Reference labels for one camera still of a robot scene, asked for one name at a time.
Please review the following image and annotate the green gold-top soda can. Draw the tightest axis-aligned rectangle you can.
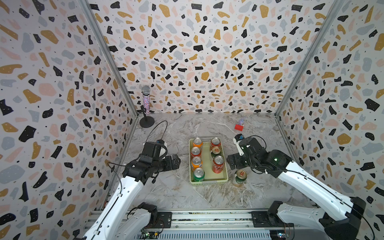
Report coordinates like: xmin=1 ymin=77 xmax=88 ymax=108
xmin=234 ymin=170 xmax=247 ymax=185

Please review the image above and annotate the pale green plastic basket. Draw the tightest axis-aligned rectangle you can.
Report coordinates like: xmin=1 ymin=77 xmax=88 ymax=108
xmin=189 ymin=137 xmax=229 ymax=186

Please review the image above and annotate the red cola can column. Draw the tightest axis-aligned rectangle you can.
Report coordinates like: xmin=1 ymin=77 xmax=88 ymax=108
xmin=213 ymin=155 xmax=225 ymax=174
xmin=190 ymin=147 xmax=202 ymax=159

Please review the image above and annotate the green soda can column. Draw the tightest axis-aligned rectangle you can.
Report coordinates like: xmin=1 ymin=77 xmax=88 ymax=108
xmin=211 ymin=146 xmax=222 ymax=159

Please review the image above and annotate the aluminium corner post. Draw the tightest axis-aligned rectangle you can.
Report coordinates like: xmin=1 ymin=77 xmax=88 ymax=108
xmin=78 ymin=0 xmax=139 ymax=119
xmin=275 ymin=0 xmax=344 ymax=120

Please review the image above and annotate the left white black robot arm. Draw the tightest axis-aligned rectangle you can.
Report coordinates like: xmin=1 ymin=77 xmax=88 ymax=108
xmin=83 ymin=140 xmax=181 ymax=240

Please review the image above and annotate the orange soda can near left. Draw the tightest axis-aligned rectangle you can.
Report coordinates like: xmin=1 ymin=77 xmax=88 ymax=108
xmin=191 ymin=156 xmax=203 ymax=171

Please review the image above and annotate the orange soda can far left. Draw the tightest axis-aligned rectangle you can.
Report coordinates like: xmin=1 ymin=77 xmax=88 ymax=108
xmin=193 ymin=137 xmax=203 ymax=148

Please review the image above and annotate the red cola can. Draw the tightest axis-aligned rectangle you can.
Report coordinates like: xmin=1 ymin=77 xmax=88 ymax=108
xmin=211 ymin=137 xmax=221 ymax=149

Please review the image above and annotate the right aluminium corner post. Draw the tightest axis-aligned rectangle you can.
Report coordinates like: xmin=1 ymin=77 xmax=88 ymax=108
xmin=275 ymin=0 xmax=344 ymax=120

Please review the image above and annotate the orange soda can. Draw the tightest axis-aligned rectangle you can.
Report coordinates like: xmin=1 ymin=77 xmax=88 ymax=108
xmin=191 ymin=156 xmax=203 ymax=171
xmin=193 ymin=137 xmax=203 ymax=148

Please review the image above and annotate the green soda can near left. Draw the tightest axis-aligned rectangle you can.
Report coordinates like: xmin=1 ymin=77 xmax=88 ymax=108
xmin=193 ymin=168 xmax=205 ymax=182

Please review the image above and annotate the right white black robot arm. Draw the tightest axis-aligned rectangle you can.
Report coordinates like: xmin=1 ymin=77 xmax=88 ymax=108
xmin=227 ymin=134 xmax=366 ymax=240

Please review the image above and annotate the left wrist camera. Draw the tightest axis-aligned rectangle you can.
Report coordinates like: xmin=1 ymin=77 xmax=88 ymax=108
xmin=157 ymin=140 xmax=168 ymax=160

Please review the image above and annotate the left aluminium corner post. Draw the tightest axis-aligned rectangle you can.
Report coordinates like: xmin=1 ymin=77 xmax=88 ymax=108
xmin=78 ymin=0 xmax=139 ymax=119

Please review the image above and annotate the small red block toy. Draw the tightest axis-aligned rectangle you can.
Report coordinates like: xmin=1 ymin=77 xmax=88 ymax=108
xmin=235 ymin=119 xmax=245 ymax=131

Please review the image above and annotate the microphone on black stand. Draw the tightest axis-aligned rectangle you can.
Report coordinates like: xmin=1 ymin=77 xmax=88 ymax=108
xmin=140 ymin=85 xmax=155 ymax=128

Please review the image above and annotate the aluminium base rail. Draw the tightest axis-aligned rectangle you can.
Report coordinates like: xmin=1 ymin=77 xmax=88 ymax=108
xmin=83 ymin=208 xmax=340 ymax=240

